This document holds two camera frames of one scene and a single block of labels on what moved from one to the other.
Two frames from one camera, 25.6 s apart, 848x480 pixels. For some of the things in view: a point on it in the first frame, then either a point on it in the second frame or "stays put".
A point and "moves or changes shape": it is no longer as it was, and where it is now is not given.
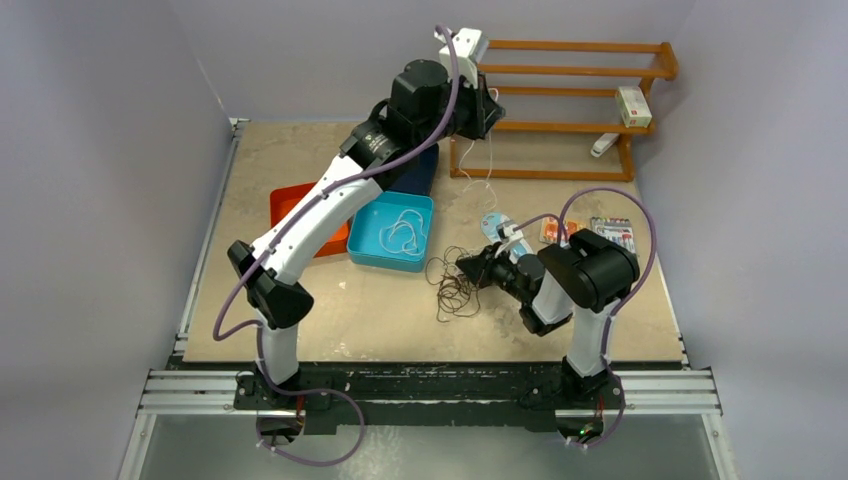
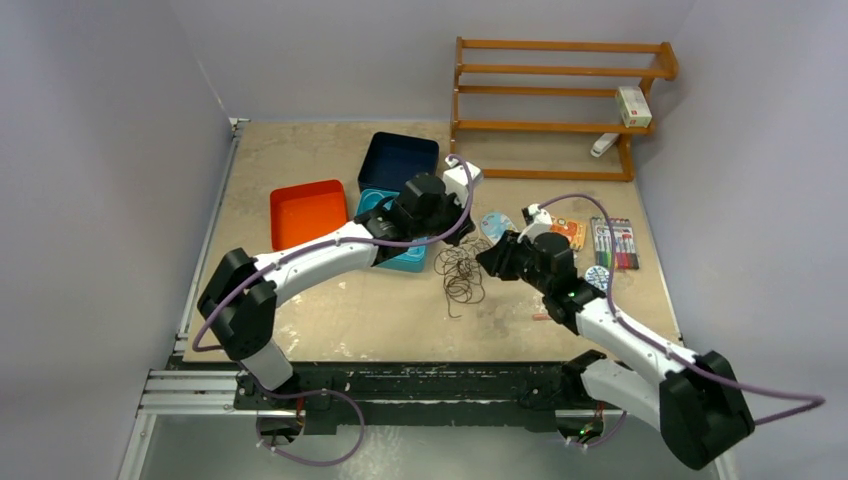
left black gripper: [485, 111] to [455, 237]
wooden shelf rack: [622, 131] stays put
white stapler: [603, 143] stays put
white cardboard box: [633, 106] stays put
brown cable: [457, 294] moves or changes shape
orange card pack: [549, 231] stays put
